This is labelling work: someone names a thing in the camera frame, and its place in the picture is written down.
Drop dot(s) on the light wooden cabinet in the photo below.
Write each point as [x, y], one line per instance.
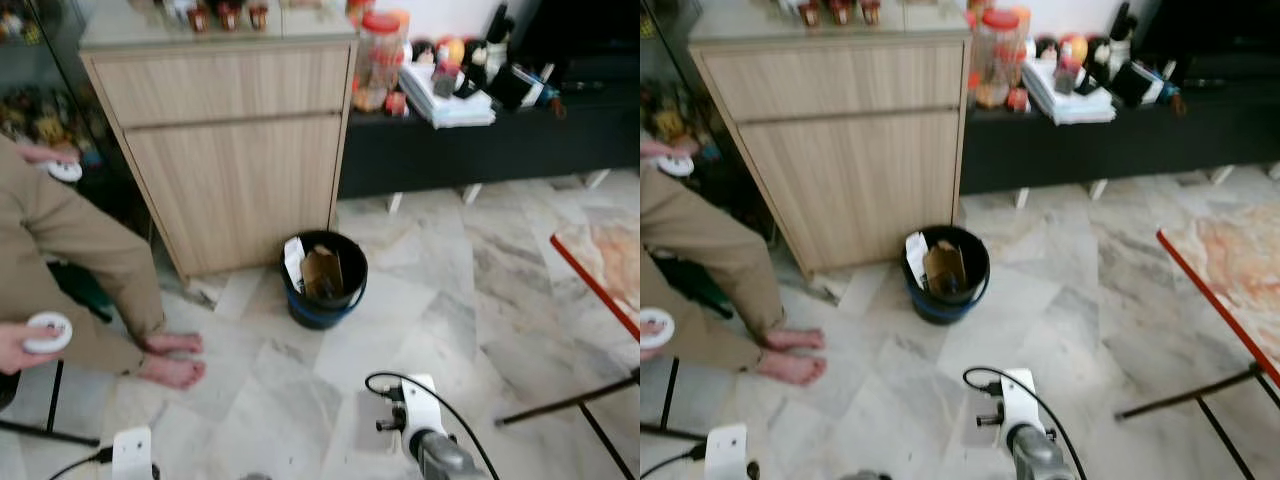
[230, 150]
[850, 150]

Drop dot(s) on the clear jar with red lid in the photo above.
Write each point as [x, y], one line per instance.
[998, 58]
[378, 60]

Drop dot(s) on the black box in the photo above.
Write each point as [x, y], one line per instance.
[515, 88]
[1137, 84]

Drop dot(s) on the glass display cabinet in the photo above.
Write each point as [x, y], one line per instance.
[665, 70]
[40, 70]

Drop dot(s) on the red-edged marble-pattern table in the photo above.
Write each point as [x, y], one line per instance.
[610, 270]
[1235, 270]

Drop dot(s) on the person's right hand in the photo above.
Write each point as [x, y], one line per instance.
[648, 353]
[12, 350]

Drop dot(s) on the dark green object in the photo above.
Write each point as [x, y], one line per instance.
[700, 288]
[85, 292]

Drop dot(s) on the black low tv console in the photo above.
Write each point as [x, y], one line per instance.
[470, 155]
[1090, 150]

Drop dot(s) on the white round controller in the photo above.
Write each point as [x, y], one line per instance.
[657, 328]
[677, 166]
[65, 172]
[48, 332]

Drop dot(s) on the white crumpled paper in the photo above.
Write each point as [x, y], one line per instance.
[916, 256]
[294, 262]

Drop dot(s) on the black bottle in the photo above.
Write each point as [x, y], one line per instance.
[497, 40]
[1121, 38]

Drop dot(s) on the orange round figurine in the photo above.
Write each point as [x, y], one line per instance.
[452, 48]
[1075, 46]

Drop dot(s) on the stack of white papers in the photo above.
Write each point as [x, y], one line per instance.
[1070, 104]
[450, 108]

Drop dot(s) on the small dark red bottle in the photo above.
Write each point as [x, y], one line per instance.
[871, 10]
[841, 11]
[809, 14]
[258, 14]
[198, 18]
[229, 15]

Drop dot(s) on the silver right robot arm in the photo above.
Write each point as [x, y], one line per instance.
[1042, 455]
[448, 460]

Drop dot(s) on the person's left hand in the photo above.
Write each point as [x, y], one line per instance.
[668, 149]
[45, 153]

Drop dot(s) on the brown cardboard piece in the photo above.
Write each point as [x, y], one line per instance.
[945, 267]
[324, 272]

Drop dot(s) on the person in khaki trousers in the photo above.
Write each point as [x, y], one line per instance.
[700, 250]
[70, 250]

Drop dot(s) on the black television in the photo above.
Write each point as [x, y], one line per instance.
[580, 35]
[1210, 35]

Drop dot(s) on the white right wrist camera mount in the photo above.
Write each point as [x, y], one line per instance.
[1021, 402]
[422, 410]

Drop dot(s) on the black metal chair frame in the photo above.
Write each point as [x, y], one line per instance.
[52, 395]
[668, 390]

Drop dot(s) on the black round rubbish bin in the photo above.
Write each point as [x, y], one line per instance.
[320, 312]
[945, 308]

